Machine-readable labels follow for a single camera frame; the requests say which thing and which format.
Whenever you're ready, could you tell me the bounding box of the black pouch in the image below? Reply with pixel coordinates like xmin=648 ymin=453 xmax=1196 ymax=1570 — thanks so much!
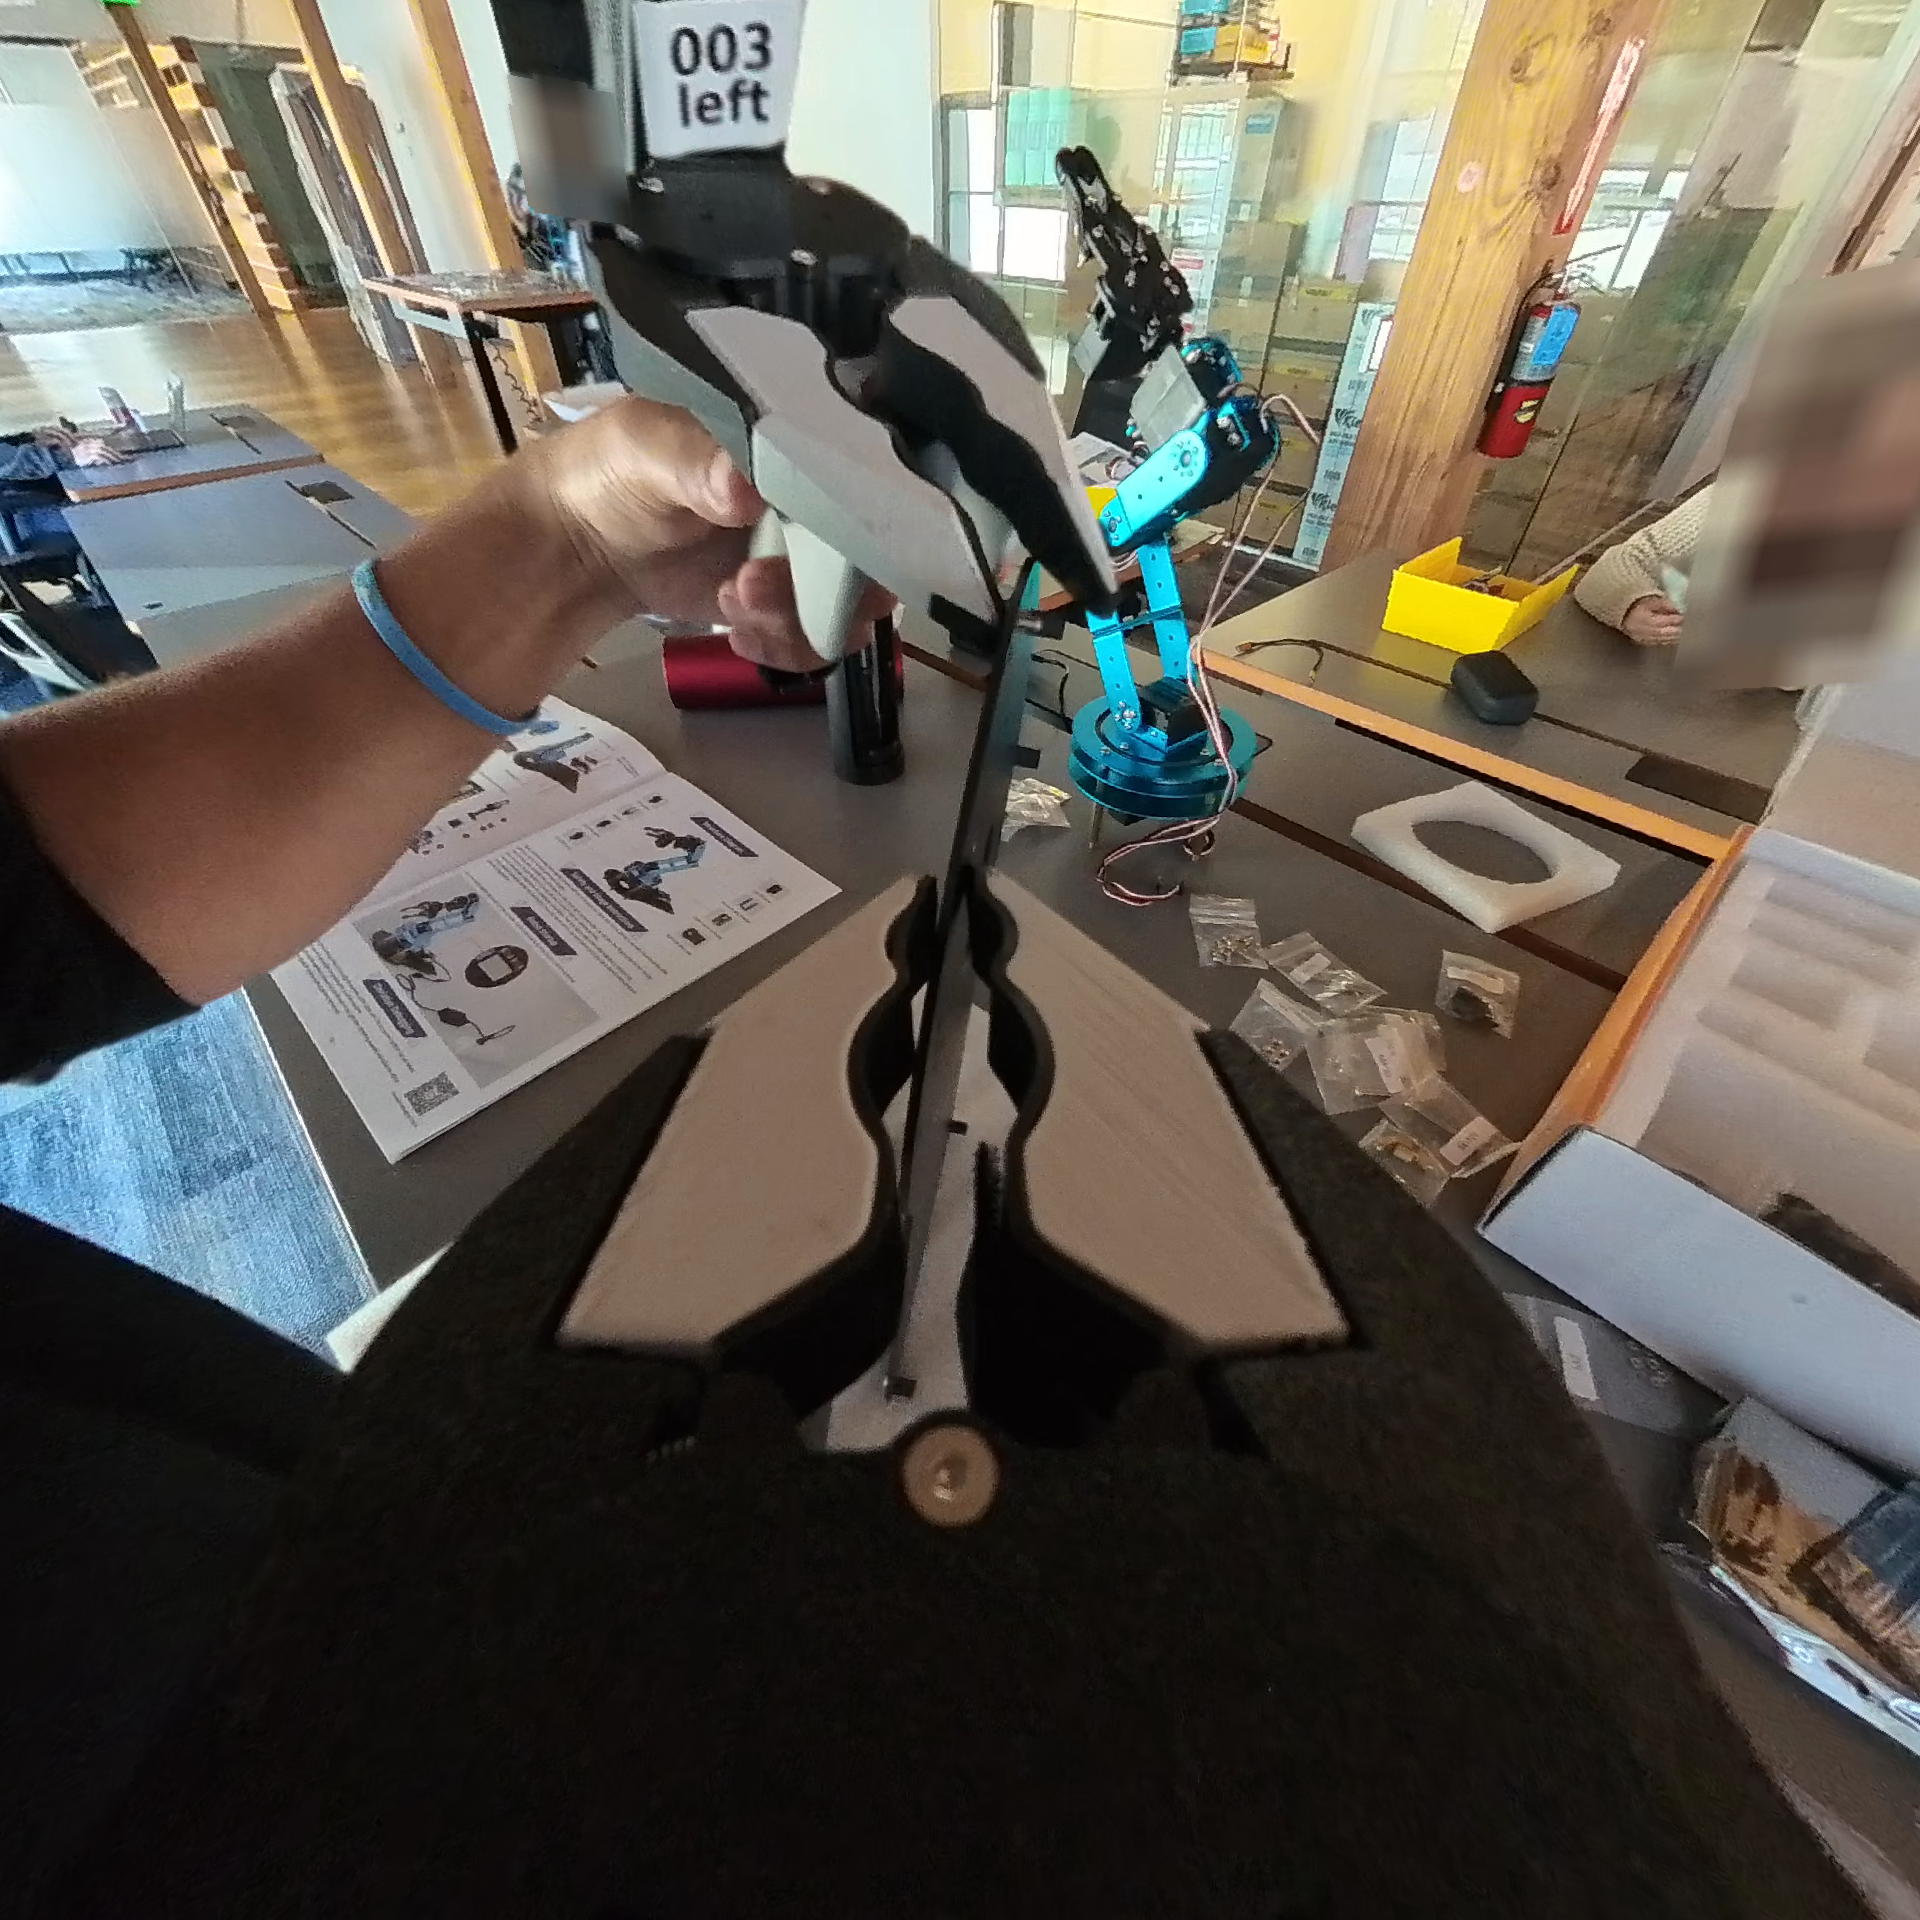
xmin=1450 ymin=649 xmax=1542 ymax=730

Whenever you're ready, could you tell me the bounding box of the instruction booklet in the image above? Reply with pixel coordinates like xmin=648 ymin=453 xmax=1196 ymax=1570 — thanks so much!
xmin=270 ymin=698 xmax=842 ymax=1163

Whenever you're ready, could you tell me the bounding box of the red screwdriver handle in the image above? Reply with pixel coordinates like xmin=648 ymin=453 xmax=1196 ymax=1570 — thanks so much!
xmin=662 ymin=631 xmax=830 ymax=715

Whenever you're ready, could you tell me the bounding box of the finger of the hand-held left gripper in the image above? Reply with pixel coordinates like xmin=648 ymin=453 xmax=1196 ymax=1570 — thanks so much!
xmin=687 ymin=306 xmax=1004 ymax=615
xmin=874 ymin=292 xmax=1122 ymax=601

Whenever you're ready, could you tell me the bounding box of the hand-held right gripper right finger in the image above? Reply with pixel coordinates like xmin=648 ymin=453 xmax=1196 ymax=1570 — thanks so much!
xmin=959 ymin=867 xmax=1352 ymax=1368

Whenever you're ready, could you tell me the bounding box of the yellow bin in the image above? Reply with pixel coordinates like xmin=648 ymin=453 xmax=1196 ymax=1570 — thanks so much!
xmin=1381 ymin=538 xmax=1580 ymax=656

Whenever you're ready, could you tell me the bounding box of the clear plastic bag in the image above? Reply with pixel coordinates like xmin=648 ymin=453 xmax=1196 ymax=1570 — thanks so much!
xmin=1507 ymin=1289 xmax=1727 ymax=1449

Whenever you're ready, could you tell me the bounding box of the black cylinder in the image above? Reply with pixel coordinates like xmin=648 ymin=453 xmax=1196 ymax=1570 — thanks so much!
xmin=828 ymin=599 xmax=907 ymax=786

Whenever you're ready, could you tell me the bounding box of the pile of small hardware bags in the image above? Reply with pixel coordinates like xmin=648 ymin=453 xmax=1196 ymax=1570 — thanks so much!
xmin=996 ymin=773 xmax=1525 ymax=1210

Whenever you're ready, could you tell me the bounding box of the black metal base plate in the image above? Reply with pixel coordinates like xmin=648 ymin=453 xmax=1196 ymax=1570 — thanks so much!
xmin=884 ymin=556 xmax=1051 ymax=1403

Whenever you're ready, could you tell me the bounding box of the white foam frame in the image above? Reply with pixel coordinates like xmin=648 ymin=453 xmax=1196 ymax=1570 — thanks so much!
xmin=1351 ymin=780 xmax=1624 ymax=939

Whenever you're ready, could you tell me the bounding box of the person's left forearm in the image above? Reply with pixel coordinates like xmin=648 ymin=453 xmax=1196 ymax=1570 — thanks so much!
xmin=0 ymin=481 xmax=558 ymax=1008

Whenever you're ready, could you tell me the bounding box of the person's black top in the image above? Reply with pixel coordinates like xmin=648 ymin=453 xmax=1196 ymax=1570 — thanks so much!
xmin=0 ymin=780 xmax=348 ymax=1920

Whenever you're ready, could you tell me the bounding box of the stack of cardboard boxes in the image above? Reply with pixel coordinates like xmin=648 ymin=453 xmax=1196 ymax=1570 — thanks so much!
xmin=1199 ymin=218 xmax=1404 ymax=565

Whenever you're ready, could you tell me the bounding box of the blue wristband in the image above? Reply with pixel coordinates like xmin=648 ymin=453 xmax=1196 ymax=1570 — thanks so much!
xmin=352 ymin=557 xmax=559 ymax=740

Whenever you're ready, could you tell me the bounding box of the orange white cardboard box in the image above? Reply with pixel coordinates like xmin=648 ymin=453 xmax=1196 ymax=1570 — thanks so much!
xmin=1477 ymin=690 xmax=1920 ymax=1479

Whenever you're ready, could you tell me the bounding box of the person's left hand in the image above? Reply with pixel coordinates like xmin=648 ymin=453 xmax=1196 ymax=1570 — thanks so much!
xmin=496 ymin=402 xmax=903 ymax=720

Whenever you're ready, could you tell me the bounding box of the silver foil bag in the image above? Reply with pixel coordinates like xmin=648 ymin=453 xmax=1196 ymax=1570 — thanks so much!
xmin=1671 ymin=1395 xmax=1920 ymax=1741

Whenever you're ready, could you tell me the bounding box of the white foam sheet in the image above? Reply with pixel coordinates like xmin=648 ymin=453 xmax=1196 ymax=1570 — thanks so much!
xmin=323 ymin=1112 xmax=998 ymax=1457

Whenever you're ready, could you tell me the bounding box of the red fire extinguisher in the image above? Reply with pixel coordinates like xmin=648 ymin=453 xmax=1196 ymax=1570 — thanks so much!
xmin=1477 ymin=264 xmax=1583 ymax=460

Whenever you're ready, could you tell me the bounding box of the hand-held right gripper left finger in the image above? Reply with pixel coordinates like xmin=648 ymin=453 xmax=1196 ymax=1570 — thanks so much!
xmin=556 ymin=877 xmax=946 ymax=1368

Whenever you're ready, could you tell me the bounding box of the wooden post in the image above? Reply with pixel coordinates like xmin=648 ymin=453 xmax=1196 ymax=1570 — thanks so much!
xmin=1318 ymin=0 xmax=1674 ymax=572

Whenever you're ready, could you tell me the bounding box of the wooden table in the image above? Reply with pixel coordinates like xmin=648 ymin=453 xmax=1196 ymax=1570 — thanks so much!
xmin=359 ymin=275 xmax=602 ymax=453

